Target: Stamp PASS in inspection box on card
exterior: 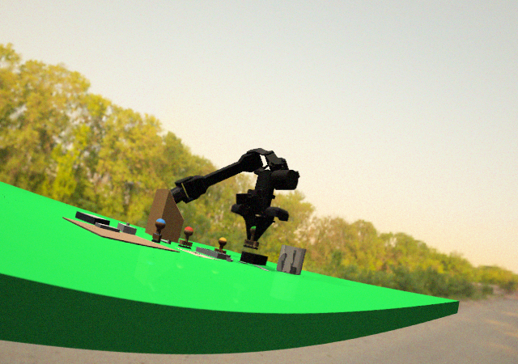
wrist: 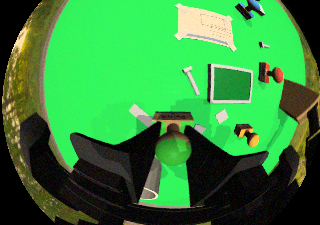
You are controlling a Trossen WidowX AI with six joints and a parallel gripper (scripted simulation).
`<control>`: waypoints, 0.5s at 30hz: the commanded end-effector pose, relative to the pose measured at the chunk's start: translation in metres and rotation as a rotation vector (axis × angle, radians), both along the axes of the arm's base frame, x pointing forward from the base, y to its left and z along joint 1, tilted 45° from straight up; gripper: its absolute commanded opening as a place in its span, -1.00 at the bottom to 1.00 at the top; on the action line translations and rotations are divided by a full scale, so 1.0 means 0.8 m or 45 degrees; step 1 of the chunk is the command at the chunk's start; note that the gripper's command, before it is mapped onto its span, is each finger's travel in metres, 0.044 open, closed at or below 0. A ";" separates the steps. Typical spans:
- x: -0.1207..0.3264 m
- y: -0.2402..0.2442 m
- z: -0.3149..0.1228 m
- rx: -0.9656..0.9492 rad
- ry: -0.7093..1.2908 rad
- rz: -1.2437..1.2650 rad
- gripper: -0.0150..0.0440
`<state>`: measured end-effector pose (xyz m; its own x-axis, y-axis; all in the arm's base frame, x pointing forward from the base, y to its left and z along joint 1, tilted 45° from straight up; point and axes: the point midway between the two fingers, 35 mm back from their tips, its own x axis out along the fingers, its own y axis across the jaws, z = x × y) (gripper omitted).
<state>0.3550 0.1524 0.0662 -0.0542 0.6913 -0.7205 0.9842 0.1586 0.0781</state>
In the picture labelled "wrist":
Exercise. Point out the beige mug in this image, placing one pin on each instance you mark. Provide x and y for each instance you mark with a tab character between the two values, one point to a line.
151	187

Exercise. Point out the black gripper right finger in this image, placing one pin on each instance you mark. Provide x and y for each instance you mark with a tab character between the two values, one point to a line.
209	167

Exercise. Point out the cream inspection card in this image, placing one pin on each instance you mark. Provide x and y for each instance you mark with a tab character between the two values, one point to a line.
200	24

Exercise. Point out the red-topped wooden stamp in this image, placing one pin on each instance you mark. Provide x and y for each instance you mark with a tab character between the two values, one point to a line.
265	73

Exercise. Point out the grey metal bolt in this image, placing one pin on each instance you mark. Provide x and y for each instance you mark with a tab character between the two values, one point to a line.
190	78
262	45

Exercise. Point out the wooden stamp with green ball handle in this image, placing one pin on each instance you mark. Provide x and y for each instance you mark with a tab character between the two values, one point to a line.
173	147

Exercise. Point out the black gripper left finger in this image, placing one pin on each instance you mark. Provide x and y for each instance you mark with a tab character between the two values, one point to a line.
132	158

